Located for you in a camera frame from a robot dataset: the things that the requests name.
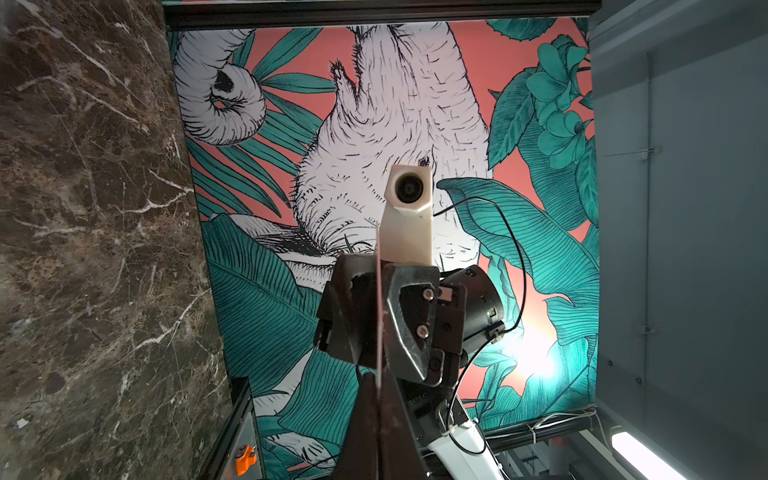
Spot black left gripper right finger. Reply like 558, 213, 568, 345
379, 368, 427, 480

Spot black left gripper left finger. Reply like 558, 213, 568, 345
331, 374, 380, 480

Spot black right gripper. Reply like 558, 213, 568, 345
314, 254, 506, 387

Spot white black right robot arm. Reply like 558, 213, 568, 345
315, 254, 505, 479

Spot orange small connector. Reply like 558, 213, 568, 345
235, 444, 258, 477

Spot black right corner frame post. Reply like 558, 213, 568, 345
161, 0, 602, 31

